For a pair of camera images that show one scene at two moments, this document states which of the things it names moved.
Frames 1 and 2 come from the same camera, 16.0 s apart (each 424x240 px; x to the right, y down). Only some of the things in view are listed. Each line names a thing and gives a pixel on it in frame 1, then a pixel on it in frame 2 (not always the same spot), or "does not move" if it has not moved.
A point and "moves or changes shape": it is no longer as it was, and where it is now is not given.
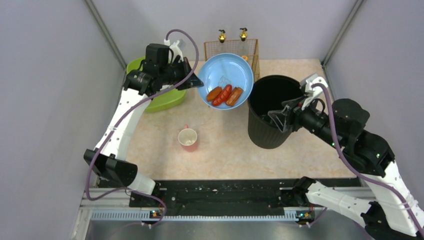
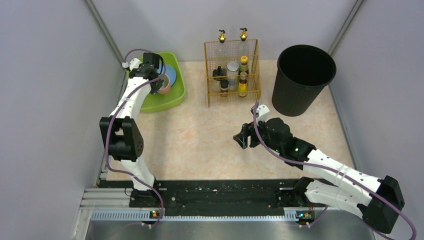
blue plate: x=223 y=69 moves or changes shape
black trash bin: x=268 y=93 → x=302 y=72
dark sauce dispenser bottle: x=222 y=36 does not move
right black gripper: x=292 y=115 → x=249 y=135
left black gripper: x=182 y=73 → x=157 y=77
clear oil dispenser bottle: x=243 y=34 does not move
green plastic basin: x=165 y=101 does not move
